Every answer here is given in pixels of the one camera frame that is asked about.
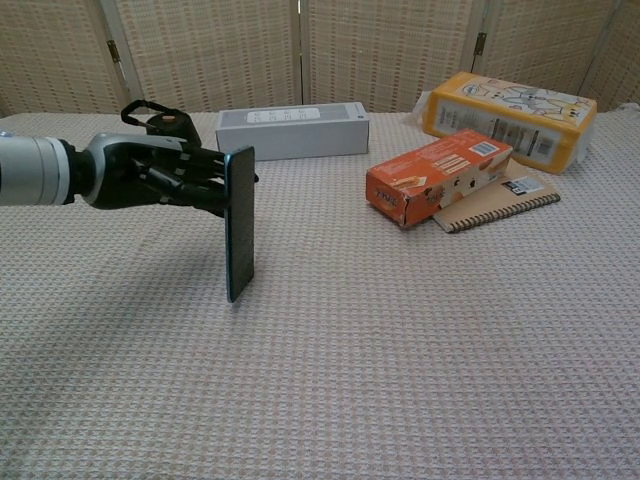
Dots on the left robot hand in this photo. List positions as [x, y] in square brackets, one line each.
[155, 175]

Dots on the white power strip box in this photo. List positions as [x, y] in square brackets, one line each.
[292, 131]

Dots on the woven beige tablecloth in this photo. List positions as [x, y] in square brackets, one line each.
[320, 325]

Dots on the orange cardboard box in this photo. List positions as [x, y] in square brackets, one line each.
[440, 175]

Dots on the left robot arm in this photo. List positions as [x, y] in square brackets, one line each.
[32, 170]

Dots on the light blue smartphone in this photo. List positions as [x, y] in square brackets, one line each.
[242, 225]

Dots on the yellow tissue pack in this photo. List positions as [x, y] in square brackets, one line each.
[515, 120]

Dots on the brown spiral notebook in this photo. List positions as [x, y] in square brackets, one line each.
[500, 197]

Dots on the bamboo folding screen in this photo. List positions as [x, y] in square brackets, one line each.
[320, 50]

